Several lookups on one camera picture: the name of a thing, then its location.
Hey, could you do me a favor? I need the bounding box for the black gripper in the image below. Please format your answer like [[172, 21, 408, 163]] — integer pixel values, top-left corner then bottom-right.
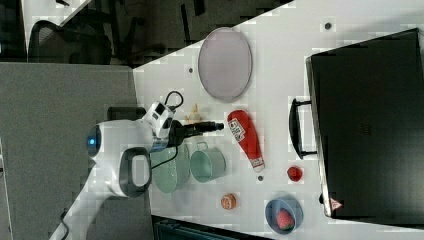
[[168, 120, 224, 147]]

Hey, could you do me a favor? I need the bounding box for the red plush ketchup bottle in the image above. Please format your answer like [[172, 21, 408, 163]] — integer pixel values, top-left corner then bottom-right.
[[227, 110, 265, 173]]

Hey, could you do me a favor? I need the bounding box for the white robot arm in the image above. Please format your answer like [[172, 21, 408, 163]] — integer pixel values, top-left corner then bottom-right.
[[49, 118, 224, 240]]

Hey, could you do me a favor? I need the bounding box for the light green strainer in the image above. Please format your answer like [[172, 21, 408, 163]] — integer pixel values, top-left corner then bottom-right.
[[151, 144, 190, 193]]

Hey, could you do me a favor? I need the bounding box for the yellow banana peel toy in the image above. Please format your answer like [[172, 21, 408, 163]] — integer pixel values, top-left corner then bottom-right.
[[185, 104, 203, 124]]

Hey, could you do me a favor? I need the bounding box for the light green metal mug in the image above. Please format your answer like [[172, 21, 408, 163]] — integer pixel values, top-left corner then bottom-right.
[[190, 142, 226, 183]]

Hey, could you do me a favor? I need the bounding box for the pale purple round plate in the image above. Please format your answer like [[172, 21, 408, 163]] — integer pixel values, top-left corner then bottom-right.
[[198, 27, 252, 102]]

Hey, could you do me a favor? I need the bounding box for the orange slice toy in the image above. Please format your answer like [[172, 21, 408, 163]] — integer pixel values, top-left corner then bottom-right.
[[220, 193, 236, 210]]

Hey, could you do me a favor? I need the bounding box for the blue bowl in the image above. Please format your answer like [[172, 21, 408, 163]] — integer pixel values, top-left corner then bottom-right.
[[265, 197, 303, 235]]

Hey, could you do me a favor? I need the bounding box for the red strawberry toy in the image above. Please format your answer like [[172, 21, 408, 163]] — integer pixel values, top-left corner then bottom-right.
[[276, 209, 295, 231]]

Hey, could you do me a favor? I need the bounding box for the black office chair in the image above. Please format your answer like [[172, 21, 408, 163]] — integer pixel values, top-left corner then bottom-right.
[[28, 20, 112, 65]]

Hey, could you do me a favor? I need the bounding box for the black toaster oven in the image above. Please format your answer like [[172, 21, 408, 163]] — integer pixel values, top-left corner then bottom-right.
[[305, 28, 424, 229]]

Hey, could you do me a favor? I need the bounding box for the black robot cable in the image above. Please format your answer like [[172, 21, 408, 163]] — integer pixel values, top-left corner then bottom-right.
[[150, 90, 185, 170]]

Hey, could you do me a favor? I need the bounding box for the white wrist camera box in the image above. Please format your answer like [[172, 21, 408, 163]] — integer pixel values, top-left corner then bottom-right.
[[143, 101, 174, 138]]

